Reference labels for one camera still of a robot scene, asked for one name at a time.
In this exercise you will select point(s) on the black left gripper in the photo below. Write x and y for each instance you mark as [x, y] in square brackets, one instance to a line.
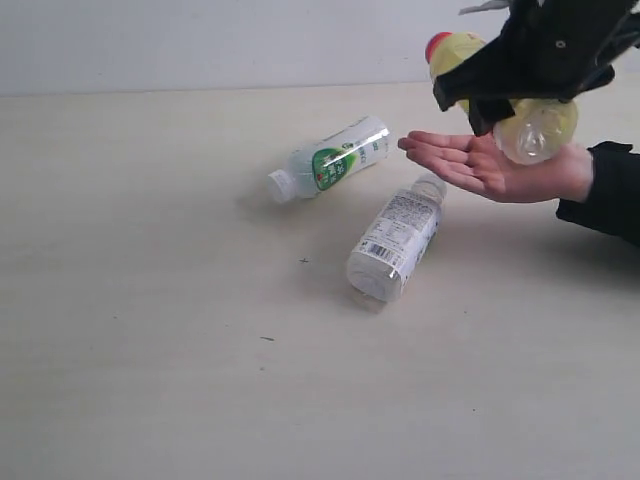
[546, 50]

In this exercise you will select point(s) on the yellow label bottle red cap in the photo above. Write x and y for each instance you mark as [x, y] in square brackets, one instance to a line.
[539, 128]

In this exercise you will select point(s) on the clear bottle white text label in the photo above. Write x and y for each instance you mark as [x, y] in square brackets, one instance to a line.
[385, 257]

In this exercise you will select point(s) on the green label bottle white cap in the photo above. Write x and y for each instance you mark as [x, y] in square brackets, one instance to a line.
[316, 168]

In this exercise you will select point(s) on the person's open bare hand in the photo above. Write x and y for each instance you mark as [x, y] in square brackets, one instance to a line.
[477, 165]

